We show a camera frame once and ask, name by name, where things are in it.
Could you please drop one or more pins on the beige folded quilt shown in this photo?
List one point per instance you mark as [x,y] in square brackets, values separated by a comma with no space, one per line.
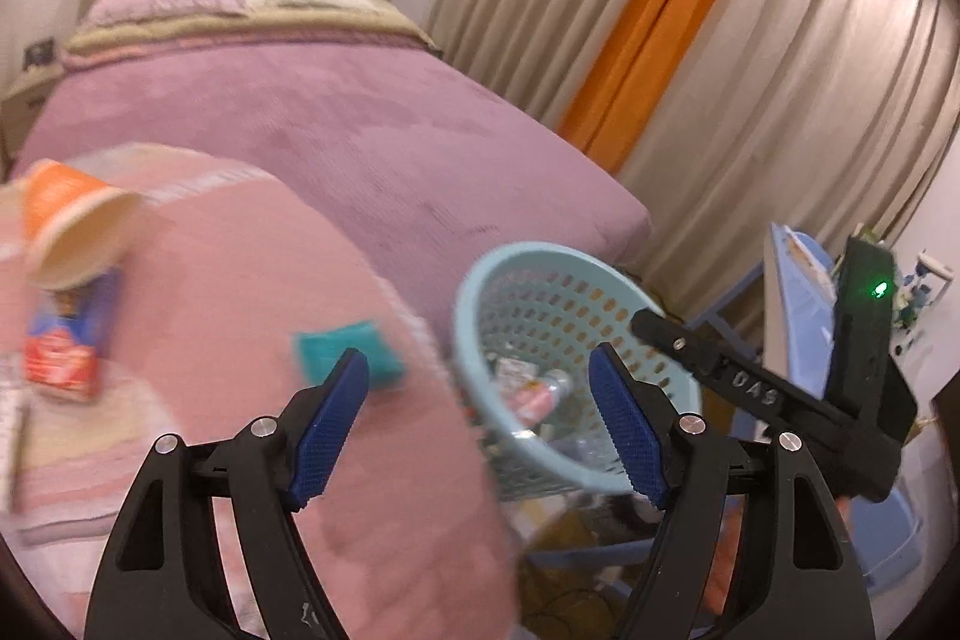
[225,33]

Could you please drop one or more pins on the orange paper cup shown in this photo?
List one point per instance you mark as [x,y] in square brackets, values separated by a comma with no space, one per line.
[67,197]

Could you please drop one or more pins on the purple bedspread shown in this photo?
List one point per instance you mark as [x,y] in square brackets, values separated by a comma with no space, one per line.
[337,123]

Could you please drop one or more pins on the small desk ornaments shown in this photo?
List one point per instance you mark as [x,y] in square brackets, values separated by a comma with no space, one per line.
[921,291]

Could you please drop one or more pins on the blue red printed box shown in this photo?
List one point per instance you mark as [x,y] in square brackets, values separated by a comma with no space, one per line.
[71,347]

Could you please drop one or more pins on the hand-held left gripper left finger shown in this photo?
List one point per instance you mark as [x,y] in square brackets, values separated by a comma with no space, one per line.
[330,430]

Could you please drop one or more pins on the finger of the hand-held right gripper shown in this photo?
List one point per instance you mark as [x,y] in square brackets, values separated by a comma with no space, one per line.
[705,362]

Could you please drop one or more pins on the light blue plastic basket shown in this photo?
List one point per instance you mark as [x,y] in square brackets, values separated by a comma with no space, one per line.
[487,310]

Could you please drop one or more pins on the purple pillow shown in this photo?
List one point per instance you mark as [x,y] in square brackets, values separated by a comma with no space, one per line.
[157,3]

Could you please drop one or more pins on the beige nightstand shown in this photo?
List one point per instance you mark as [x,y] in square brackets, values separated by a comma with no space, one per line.
[30,100]

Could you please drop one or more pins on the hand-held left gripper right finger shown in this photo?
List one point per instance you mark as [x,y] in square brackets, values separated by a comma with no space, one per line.
[622,430]

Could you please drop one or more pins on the teal packet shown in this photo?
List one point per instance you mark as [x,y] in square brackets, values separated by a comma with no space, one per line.
[337,340]

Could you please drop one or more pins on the small bottle pink label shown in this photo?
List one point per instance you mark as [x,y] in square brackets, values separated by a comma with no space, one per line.
[526,401]

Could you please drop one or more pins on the orange curtain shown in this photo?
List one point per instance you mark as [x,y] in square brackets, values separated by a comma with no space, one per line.
[660,10]

